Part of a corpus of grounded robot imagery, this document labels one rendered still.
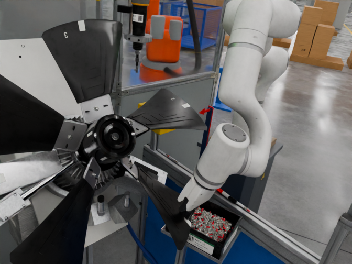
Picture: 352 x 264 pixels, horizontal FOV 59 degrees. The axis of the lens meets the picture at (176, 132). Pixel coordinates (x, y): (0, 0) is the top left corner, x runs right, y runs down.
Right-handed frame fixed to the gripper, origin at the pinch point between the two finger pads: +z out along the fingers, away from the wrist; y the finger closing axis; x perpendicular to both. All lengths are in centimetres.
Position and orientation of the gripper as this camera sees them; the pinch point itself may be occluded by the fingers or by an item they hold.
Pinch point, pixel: (187, 211)
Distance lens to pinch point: 93.1
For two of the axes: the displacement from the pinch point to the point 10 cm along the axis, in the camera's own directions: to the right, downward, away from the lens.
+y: -7.2, 2.4, -6.5
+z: -3.2, 7.3, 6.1
